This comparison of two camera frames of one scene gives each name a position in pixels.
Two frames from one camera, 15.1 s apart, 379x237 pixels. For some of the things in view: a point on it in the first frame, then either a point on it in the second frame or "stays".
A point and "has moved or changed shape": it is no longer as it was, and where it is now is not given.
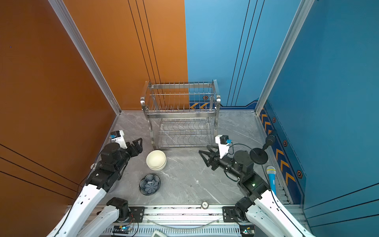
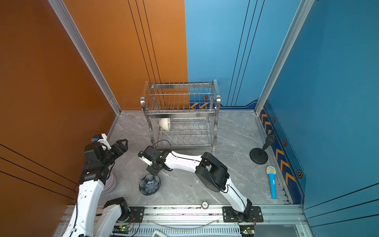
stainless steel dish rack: [181, 115] stays
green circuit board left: [123, 229] stays
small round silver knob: [205, 205] stays
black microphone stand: [259, 156] stays
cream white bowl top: [156, 159] has moved or changed shape
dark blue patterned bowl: [150, 184] stays
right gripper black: [213, 157] -> [151, 171]
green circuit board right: [247, 230] stays
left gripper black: [138, 148] -> [119, 152]
